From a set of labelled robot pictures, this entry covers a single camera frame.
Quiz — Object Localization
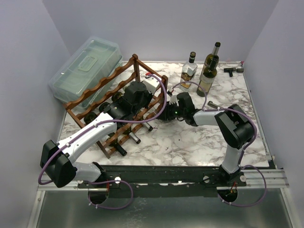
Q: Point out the dark bottle white label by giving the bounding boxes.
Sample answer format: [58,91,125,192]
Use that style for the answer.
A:
[199,55,219,94]

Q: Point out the clear plastic storage box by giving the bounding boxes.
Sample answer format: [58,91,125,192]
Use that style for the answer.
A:
[48,37,123,103]

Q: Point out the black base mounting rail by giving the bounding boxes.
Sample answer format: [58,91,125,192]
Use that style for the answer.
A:
[65,163,274,199]

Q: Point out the clear glass wine bottle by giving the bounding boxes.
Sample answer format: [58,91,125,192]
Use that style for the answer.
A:
[144,104,163,119]

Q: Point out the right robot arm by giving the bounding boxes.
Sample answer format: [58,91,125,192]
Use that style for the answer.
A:
[157,92,257,186]

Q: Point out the clear square whisky bottle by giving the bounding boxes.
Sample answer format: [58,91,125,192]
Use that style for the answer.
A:
[180,51,198,91]

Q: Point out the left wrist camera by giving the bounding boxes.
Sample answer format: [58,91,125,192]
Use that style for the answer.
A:
[143,73,160,95]

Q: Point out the green bottle in rack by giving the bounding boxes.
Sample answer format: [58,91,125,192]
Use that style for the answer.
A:
[84,112,127,156]

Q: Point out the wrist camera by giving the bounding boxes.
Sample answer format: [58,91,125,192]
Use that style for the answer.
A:
[167,89,178,105]
[143,73,160,95]

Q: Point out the dark wine bottle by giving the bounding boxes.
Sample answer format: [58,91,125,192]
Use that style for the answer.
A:
[98,102,141,144]
[111,91,153,132]

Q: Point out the brown wooden wine rack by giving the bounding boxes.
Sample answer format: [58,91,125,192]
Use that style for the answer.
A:
[64,54,168,158]

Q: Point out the tall green wine bottle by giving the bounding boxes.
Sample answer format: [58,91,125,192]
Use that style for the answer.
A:
[202,42,221,70]

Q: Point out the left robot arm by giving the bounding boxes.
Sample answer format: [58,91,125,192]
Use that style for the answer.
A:
[40,79,163,188]

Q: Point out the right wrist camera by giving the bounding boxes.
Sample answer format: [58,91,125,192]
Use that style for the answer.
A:
[167,89,178,105]

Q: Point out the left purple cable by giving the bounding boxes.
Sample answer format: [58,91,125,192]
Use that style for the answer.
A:
[38,74,168,210]

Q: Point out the small black T fitting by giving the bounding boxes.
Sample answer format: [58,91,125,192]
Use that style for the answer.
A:
[224,67,244,77]

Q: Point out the grey metal L bar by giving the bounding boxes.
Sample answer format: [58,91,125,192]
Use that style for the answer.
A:
[208,101,223,110]

